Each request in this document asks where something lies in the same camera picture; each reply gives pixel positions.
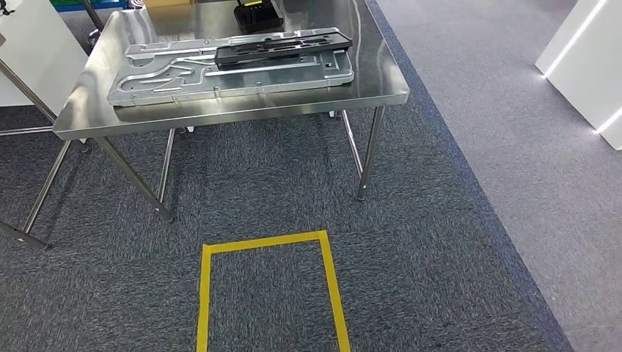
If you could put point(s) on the metal frame stand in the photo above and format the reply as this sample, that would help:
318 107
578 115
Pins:
29 194

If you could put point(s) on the black plastic licence plate frame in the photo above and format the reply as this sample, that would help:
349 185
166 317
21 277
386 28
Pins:
282 48

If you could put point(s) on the machined aluminium fixture plate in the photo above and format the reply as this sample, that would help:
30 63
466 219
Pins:
160 82

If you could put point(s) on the metal stanchion with round base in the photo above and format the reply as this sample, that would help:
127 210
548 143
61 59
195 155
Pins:
92 24

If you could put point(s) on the stainless steel workbench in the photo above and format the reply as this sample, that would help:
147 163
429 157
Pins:
233 111

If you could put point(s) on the black radio unit with antennas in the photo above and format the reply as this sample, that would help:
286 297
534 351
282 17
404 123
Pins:
257 17

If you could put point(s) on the blue metal cart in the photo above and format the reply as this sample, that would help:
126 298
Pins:
87 4

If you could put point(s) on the white panel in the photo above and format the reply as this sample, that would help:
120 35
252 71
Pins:
41 58
588 63

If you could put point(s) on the brown cardboard box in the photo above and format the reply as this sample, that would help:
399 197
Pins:
167 4

